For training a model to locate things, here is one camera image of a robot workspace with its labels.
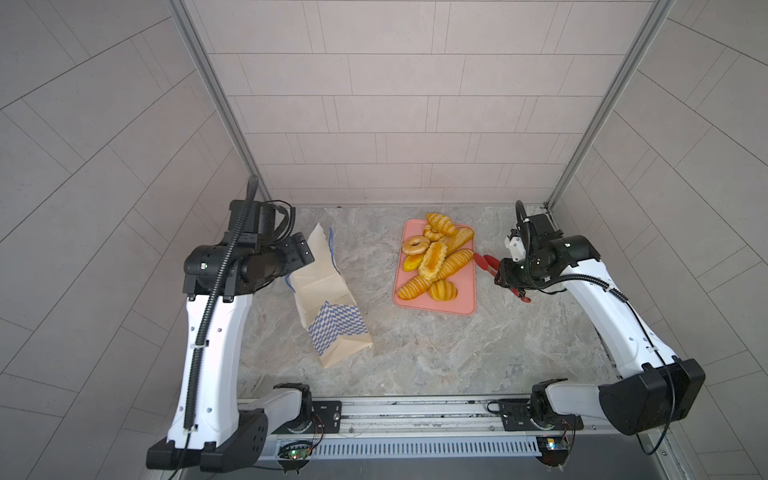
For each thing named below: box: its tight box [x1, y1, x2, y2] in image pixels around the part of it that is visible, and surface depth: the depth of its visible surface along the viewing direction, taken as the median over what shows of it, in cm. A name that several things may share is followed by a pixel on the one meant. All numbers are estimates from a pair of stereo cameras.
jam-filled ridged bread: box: [418, 240, 447, 281], surface depth 95 cm
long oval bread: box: [440, 227, 474, 258], surface depth 104 cm
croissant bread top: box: [426, 213, 458, 236], surface depth 104 cm
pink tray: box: [393, 220, 477, 315], surface depth 95 cm
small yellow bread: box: [403, 254, 423, 272], surface depth 100 cm
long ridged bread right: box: [438, 248, 474, 281], surface depth 98 cm
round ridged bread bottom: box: [429, 279, 458, 301], surface depth 91 cm
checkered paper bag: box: [290, 223, 373, 368], surface depth 73 cm
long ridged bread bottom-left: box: [397, 275, 432, 300], surface depth 93 cm
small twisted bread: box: [423, 224, 445, 242], surface depth 106 cm
